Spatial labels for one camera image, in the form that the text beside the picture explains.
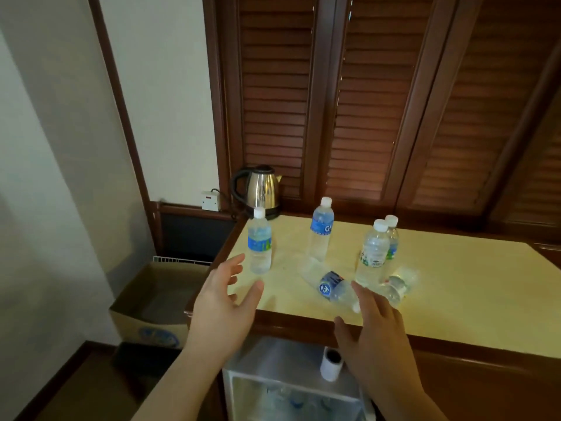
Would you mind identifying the person's left hand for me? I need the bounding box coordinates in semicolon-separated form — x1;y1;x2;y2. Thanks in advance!
183;253;265;365

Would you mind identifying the person's right hand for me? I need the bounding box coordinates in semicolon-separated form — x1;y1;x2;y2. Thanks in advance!
334;281;424;405

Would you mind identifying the white mini fridge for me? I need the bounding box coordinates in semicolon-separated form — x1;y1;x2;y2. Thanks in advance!
222;335;378;421

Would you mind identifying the cluster of assorted water bottles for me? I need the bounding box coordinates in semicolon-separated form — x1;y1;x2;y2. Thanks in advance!
247;196;420;314

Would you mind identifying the group of bottles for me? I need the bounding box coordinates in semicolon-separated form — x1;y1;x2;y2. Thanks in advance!
258;385;334;413

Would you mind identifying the white paper towel roll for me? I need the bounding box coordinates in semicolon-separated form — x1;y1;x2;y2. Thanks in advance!
320;346;344;383

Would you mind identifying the cardboard box with blue print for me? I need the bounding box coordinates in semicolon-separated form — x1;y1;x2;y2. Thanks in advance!
108;260;211;349

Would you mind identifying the wooden table with yellow top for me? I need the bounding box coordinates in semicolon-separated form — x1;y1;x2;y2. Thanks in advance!
183;212;561;421

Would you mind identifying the stainless steel kettle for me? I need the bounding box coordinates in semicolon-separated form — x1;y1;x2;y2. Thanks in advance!
230;165;283;220

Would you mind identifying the dark wooden baseboard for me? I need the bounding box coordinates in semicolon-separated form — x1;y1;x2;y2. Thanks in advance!
15;340;117;421

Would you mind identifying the wooden louvered shutter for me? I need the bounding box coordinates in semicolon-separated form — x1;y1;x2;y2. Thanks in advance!
214;0;341;211
482;52;561;233
394;0;561;215
315;0;459;206

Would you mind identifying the white wire rack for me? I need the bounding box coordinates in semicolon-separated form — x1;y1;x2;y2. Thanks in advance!
152;256;213;266

